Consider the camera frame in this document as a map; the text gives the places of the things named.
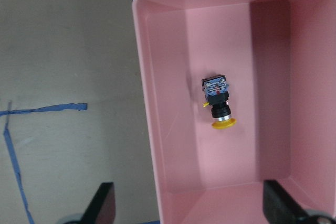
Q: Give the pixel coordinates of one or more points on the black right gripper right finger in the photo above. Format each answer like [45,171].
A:
[279,207]

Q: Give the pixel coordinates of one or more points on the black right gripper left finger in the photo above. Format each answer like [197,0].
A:
[102,207]

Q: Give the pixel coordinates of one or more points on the yellow push button switch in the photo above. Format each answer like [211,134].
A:
[216,93]

